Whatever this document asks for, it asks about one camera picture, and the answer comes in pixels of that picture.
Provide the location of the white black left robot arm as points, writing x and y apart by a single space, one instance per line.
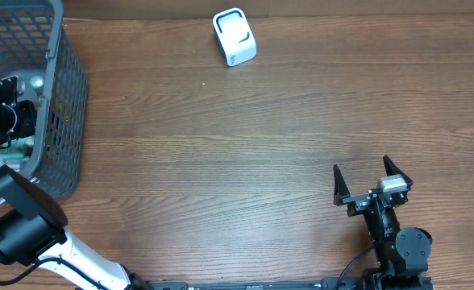
34 229

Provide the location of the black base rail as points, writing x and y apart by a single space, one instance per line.
253 285

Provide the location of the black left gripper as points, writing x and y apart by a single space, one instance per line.
27 109

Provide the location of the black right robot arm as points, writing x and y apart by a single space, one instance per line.
402 254

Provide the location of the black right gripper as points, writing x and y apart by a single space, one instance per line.
369 198

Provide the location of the white barcode scanner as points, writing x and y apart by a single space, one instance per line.
234 36

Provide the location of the grey plastic mesh basket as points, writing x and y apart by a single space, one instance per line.
32 39

